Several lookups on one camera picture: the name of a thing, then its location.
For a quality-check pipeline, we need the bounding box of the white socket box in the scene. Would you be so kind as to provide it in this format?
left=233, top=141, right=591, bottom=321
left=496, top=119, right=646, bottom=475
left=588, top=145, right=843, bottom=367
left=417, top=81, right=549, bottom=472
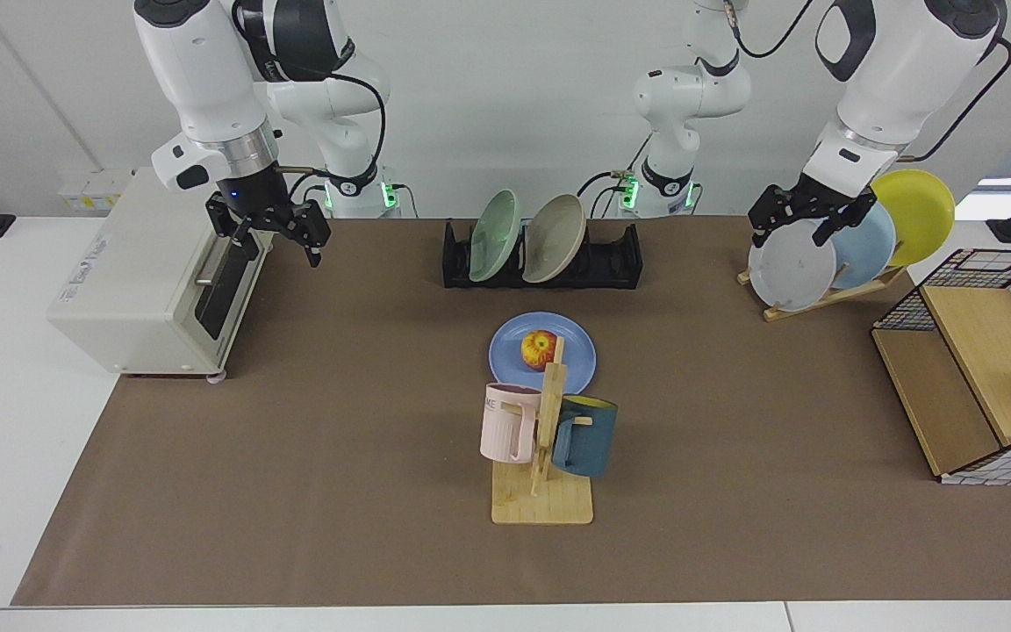
left=58, top=169, right=134, bottom=213

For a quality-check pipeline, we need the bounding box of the grey plate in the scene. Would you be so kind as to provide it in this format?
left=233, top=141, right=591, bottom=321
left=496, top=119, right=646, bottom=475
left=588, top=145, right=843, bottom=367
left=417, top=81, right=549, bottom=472
left=748, top=219, right=838, bottom=313

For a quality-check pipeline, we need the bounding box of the wooden plate rack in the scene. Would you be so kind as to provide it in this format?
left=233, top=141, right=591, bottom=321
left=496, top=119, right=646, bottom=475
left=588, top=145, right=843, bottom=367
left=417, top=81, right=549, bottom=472
left=736, top=263, right=907, bottom=322

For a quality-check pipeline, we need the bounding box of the beige plate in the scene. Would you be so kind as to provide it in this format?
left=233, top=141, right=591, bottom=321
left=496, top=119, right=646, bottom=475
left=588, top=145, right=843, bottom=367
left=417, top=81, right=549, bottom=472
left=522, top=194, right=588, bottom=284

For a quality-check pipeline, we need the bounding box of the black dish rack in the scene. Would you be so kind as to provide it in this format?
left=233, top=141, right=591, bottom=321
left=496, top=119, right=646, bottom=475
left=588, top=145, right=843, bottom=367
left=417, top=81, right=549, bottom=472
left=442, top=219, right=644, bottom=291

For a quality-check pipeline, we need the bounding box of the yellow plate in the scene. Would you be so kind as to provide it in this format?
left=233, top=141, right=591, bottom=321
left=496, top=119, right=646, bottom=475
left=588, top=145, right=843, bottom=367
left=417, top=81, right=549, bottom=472
left=870, top=169, right=957, bottom=268

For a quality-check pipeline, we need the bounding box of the brown table cloth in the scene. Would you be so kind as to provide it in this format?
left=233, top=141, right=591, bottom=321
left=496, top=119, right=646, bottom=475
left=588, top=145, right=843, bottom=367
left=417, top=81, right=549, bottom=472
left=11, top=217, right=1011, bottom=607

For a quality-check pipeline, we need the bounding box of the dark blue mug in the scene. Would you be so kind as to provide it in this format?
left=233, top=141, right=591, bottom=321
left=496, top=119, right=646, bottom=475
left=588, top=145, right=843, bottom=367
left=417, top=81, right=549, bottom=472
left=551, top=395, right=619, bottom=478

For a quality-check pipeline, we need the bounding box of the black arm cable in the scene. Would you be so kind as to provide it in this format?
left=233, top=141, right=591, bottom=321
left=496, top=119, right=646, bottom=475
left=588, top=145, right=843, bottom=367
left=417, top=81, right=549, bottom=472
left=282, top=72, right=388, bottom=205
left=723, top=0, right=1011, bottom=163

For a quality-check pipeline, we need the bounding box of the light blue plate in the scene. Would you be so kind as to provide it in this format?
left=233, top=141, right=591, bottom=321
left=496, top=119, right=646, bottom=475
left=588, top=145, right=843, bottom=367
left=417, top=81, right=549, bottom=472
left=828, top=204, right=897, bottom=291

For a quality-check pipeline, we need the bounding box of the wire basket with wooden floor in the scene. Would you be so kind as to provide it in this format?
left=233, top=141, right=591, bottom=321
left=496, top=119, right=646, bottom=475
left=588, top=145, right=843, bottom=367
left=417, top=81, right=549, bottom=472
left=871, top=248, right=1011, bottom=486

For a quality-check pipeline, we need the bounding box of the black base cable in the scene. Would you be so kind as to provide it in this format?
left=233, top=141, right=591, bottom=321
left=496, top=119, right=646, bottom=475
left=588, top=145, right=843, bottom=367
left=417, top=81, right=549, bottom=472
left=387, top=180, right=420, bottom=219
left=576, top=132, right=654, bottom=220

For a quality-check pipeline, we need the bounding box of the green plate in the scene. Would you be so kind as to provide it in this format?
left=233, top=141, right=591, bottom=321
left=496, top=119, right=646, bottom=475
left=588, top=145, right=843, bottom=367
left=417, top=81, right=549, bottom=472
left=469, top=190, right=524, bottom=283

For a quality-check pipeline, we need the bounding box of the pale toaster oven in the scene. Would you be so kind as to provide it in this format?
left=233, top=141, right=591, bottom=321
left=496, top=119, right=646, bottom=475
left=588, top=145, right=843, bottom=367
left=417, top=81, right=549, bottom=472
left=47, top=167, right=266, bottom=384

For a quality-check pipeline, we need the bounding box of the pink mug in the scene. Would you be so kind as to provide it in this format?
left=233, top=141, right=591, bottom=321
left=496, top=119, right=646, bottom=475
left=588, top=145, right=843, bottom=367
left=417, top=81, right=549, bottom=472
left=480, top=383, right=543, bottom=463

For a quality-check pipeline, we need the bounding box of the red yellow apple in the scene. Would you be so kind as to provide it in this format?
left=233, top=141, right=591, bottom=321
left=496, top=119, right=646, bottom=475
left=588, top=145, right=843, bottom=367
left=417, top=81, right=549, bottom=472
left=520, top=330, right=559, bottom=370

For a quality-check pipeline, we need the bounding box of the wooden cup stand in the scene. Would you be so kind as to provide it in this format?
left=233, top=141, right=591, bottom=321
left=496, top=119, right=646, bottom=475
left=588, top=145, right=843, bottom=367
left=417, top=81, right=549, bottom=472
left=491, top=336, right=595, bottom=526

